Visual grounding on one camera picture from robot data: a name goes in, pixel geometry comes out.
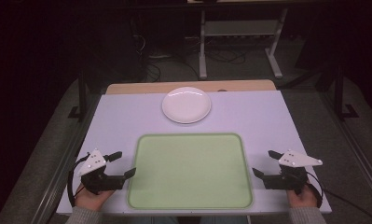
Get light green tray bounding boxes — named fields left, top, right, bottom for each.
left=126, top=133, right=255, bottom=210

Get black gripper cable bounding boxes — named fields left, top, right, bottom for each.
left=304, top=171, right=372, bottom=224
left=67, top=152, right=90, bottom=208

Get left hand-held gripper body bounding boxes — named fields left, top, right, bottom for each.
left=76, top=148, right=126, bottom=196

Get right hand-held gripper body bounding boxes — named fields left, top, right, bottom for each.
left=262, top=149, right=324, bottom=196

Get black floor cables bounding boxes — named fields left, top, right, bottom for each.
left=131, top=32, right=200, bottom=83

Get black metal stand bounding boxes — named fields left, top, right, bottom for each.
left=333, top=63, right=361, bottom=121
left=67, top=70, right=89, bottom=122

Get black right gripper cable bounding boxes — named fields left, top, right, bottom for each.
left=304, top=171, right=372, bottom=224

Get white metal desk frame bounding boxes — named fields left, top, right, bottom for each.
left=198, top=8, right=289, bottom=80

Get white round plate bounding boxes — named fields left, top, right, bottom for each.
left=161, top=86, right=213, bottom=125

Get person's right hand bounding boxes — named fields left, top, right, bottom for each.
left=286, top=186, right=320, bottom=209

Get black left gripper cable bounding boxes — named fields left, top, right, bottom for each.
left=67, top=152, right=90, bottom=208

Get person's left hand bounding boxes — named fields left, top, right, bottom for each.
left=74, top=183, right=115, bottom=213

